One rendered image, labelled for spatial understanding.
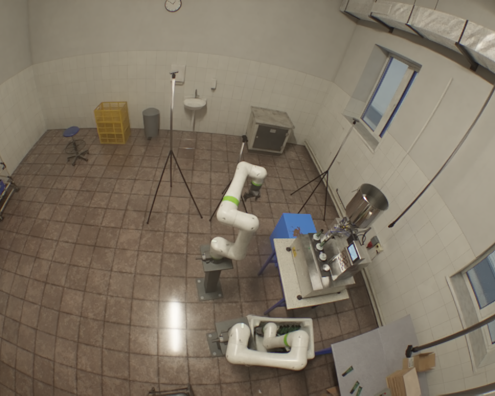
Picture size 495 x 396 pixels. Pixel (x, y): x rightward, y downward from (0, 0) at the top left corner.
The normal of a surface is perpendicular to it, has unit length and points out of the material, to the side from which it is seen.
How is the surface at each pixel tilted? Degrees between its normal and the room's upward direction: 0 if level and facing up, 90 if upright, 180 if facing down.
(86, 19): 90
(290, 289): 0
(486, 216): 90
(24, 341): 0
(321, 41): 90
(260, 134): 90
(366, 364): 0
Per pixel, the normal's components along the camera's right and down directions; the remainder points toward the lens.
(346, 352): 0.22, -0.66
